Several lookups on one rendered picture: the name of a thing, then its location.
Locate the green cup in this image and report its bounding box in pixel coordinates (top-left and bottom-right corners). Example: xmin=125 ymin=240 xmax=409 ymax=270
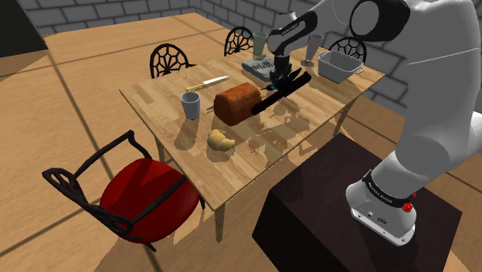
xmin=251 ymin=31 xmax=270 ymax=57

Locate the tall grey glass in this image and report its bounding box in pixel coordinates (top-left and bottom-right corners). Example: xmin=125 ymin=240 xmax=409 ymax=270
xmin=300 ymin=33 xmax=325 ymax=68

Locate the long black bar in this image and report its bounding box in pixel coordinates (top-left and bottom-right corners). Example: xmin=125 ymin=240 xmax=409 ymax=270
xmin=250 ymin=71 xmax=313 ymax=117

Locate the black web-back chair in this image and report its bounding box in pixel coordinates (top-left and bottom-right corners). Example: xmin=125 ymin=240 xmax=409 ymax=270
xmin=223 ymin=25 xmax=256 ymax=58
xmin=149 ymin=42 xmax=197 ymax=80
xmin=328 ymin=36 xmax=368 ymax=65

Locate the grey square pot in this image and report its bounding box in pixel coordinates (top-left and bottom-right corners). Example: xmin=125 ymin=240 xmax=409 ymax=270
xmin=317 ymin=50 xmax=365 ymax=84

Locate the brown bread loaf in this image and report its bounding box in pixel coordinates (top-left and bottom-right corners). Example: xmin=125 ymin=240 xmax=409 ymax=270
xmin=213 ymin=82 xmax=263 ymax=128

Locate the yellow croissant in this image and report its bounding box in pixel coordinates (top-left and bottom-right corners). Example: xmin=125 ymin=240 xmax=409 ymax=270
xmin=206 ymin=128 xmax=236 ymax=153

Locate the grey cup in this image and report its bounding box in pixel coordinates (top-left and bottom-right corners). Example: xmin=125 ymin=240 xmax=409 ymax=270
xmin=180 ymin=91 xmax=202 ymax=121

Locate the wooden table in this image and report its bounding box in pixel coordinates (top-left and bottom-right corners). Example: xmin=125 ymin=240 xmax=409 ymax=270
xmin=119 ymin=42 xmax=385 ymax=243

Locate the dark robot stand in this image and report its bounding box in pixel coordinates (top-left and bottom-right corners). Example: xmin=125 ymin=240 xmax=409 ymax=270
xmin=251 ymin=132 xmax=463 ymax=272

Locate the red-seated black chair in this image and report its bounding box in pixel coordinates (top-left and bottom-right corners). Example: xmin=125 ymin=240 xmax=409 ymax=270
xmin=41 ymin=129 xmax=206 ymax=253

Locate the yellow-handled knife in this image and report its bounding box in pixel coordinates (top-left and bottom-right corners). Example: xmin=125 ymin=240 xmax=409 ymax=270
xmin=185 ymin=75 xmax=230 ymax=93

